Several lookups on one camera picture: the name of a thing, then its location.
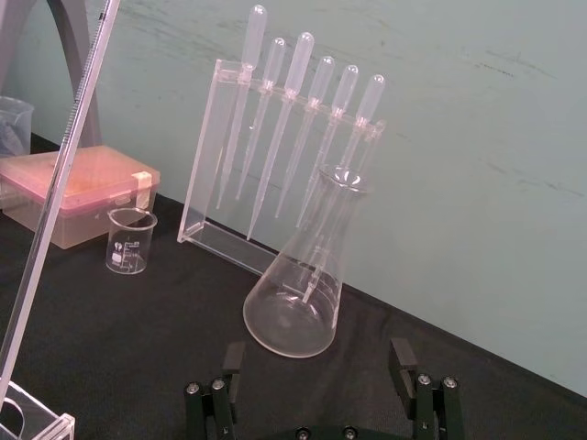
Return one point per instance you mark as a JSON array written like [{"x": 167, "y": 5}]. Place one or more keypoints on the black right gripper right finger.
[{"x": 422, "y": 394}]

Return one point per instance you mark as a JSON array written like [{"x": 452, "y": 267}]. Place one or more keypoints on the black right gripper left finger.
[{"x": 225, "y": 394}]

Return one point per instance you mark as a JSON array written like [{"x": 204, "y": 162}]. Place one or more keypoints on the small glass beaker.
[{"x": 128, "y": 243}]

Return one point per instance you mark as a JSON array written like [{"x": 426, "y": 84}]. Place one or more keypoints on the clear acrylic test tube rack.
[{"x": 32, "y": 419}]

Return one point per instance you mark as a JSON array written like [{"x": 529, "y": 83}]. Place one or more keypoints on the glass thermometer rod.
[{"x": 55, "y": 183}]

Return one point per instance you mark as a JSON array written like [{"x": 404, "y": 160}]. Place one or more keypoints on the large clear plastic beaker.
[{"x": 14, "y": 128}]

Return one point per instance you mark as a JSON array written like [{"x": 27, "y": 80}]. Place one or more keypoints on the glass conical flask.
[{"x": 298, "y": 293}]

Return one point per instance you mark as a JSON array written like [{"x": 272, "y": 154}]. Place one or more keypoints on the black table cloth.
[{"x": 114, "y": 330}]

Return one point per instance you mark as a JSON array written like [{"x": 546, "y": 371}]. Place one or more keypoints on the clear acrylic pipette stand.
[{"x": 206, "y": 183}]

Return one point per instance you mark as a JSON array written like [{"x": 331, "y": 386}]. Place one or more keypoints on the pink lidded plastic box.
[{"x": 87, "y": 192}]

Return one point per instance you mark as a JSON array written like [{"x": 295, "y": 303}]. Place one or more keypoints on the large clear plastic pipette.
[
  {"x": 280, "y": 128},
  {"x": 238, "y": 114}
]

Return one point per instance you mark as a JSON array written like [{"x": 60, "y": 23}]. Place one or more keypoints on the small clear plastic pipette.
[
  {"x": 306, "y": 124},
  {"x": 331, "y": 124},
  {"x": 362, "y": 114},
  {"x": 263, "y": 101}
]

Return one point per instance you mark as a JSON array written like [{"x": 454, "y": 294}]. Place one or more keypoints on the grey curved stand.
[{"x": 78, "y": 55}]

